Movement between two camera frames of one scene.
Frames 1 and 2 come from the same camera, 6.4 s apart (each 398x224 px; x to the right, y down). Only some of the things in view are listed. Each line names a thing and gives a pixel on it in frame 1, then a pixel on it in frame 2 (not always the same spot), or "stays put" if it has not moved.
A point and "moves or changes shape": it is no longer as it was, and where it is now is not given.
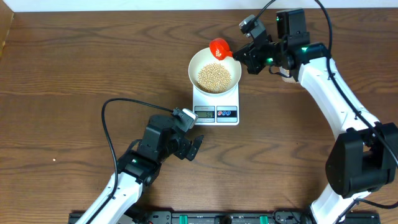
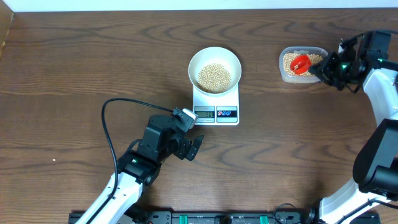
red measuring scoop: [219, 48] moves or changes shape
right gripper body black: [269, 53] to [337, 72]
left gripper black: [181, 152] stays put
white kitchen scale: [216, 109] stays put
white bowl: [204, 57] stays put
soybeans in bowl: [214, 78] stays put
